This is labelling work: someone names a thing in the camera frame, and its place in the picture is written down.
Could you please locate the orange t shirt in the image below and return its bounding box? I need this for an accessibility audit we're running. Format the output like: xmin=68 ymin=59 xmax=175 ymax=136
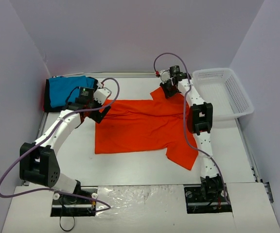
xmin=94 ymin=88 xmax=198 ymax=170

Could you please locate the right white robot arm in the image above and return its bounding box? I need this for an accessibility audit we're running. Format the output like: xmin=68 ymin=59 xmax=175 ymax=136
xmin=155 ymin=66 xmax=224 ymax=201

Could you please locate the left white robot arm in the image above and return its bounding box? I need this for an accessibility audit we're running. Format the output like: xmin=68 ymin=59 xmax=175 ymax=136
xmin=19 ymin=87 xmax=112 ymax=203

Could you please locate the black folded t shirt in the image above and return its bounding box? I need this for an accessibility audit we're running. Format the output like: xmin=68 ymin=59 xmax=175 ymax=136
xmin=43 ymin=76 xmax=100 ymax=113

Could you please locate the white plastic basket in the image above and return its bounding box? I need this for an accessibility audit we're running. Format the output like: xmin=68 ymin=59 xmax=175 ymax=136
xmin=192 ymin=68 xmax=254 ymax=121

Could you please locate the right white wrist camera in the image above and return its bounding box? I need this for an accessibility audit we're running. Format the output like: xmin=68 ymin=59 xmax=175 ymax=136
xmin=159 ymin=70 xmax=171 ymax=83

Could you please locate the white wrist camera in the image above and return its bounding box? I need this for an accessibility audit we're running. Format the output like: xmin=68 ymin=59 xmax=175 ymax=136
xmin=93 ymin=87 xmax=112 ymax=104
xmin=159 ymin=70 xmax=171 ymax=83

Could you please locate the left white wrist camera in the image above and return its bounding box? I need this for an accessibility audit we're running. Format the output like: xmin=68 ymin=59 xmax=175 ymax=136
xmin=93 ymin=87 xmax=112 ymax=104

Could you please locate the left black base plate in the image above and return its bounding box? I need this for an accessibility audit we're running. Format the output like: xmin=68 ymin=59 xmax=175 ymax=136
xmin=50 ymin=191 xmax=96 ymax=217

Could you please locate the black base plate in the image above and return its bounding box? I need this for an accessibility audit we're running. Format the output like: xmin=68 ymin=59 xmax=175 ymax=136
xmin=184 ymin=185 xmax=232 ymax=214
xmin=50 ymin=191 xmax=96 ymax=217

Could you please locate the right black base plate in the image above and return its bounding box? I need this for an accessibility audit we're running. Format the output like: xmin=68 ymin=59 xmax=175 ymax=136
xmin=184 ymin=185 xmax=232 ymax=214

